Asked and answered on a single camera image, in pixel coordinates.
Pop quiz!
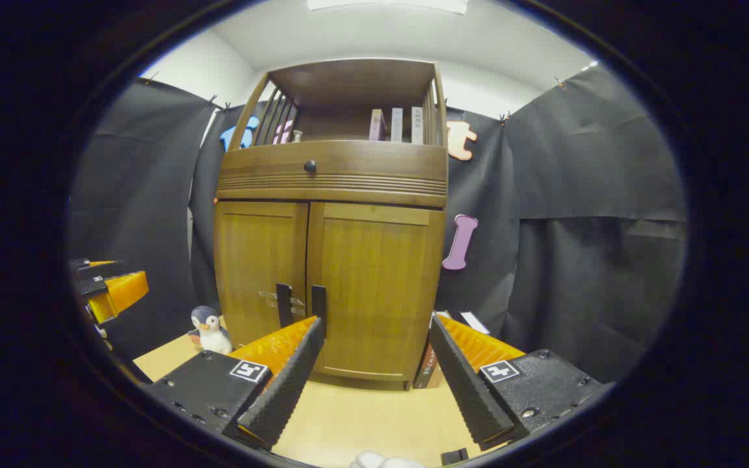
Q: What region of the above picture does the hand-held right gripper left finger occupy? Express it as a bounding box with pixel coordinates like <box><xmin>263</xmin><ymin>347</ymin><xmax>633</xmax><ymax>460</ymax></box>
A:
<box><xmin>147</xmin><ymin>317</ymin><xmax>326</xmax><ymax>451</ymax></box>

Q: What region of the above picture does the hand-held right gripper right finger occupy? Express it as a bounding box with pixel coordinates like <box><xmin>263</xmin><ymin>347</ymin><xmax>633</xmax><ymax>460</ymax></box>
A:
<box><xmin>428</xmin><ymin>314</ymin><xmax>609</xmax><ymax>450</ymax></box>

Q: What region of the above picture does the wooden double-door shoe cabinet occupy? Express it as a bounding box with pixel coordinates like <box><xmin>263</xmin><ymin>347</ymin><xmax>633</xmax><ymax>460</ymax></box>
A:
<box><xmin>213</xmin><ymin>58</ymin><xmax>449</xmax><ymax>391</ymax></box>

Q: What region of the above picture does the red-brown book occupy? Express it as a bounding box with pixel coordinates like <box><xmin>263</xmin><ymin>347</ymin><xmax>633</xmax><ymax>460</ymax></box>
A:
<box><xmin>414</xmin><ymin>341</ymin><xmax>440</xmax><ymax>389</ymax></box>

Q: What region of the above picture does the blue book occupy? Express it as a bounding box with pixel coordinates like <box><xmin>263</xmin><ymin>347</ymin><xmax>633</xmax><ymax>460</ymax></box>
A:
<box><xmin>460</xmin><ymin>312</ymin><xmax>491</xmax><ymax>335</ymax></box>

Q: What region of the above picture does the penguin plush toy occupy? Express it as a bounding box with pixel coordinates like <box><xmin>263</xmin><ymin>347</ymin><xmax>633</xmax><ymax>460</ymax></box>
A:
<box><xmin>187</xmin><ymin>305</ymin><xmax>233</xmax><ymax>356</ymax></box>

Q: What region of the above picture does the black backdrop cloth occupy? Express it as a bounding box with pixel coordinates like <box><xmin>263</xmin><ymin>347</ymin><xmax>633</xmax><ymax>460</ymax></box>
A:
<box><xmin>69</xmin><ymin>65</ymin><xmax>687</xmax><ymax>384</ymax></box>

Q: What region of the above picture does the wooden drawer with black knob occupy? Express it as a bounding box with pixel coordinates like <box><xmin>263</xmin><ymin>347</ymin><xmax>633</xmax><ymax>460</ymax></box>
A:
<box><xmin>217</xmin><ymin>140</ymin><xmax>448</xmax><ymax>209</ymax></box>

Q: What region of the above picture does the ceiling light panel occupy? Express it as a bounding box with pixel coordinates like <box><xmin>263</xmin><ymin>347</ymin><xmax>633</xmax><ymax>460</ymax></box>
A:
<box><xmin>308</xmin><ymin>0</ymin><xmax>469</xmax><ymax>15</ymax></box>

